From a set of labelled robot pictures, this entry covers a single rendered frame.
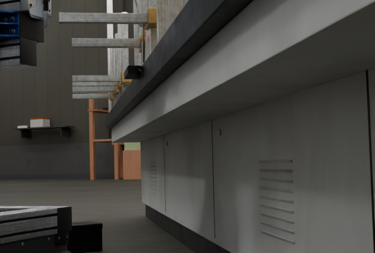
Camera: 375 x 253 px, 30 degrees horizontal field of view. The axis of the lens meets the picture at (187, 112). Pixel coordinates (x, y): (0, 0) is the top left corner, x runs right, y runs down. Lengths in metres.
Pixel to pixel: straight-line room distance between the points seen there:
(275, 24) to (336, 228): 0.49
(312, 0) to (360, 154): 0.44
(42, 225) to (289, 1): 1.69
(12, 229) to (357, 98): 1.40
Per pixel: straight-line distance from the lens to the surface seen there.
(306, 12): 0.82
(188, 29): 1.37
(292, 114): 1.50
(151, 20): 2.21
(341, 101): 1.25
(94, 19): 2.24
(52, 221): 2.47
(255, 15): 1.03
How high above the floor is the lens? 0.38
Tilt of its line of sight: 4 degrees up
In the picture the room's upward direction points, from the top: 1 degrees counter-clockwise
